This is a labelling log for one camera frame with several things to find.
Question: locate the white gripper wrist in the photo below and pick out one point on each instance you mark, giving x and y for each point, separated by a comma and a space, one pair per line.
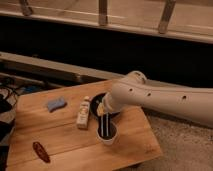
108, 106

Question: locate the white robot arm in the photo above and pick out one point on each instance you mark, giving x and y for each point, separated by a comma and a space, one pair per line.
192, 104

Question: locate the white tube bottle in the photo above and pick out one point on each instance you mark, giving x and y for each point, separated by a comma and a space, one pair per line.
83, 113

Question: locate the black round dish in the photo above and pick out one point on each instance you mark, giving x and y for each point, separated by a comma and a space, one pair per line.
96, 100

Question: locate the red oval object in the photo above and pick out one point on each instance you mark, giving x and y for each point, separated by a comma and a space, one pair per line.
41, 152

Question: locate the wooden table board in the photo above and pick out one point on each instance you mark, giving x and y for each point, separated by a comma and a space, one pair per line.
69, 148

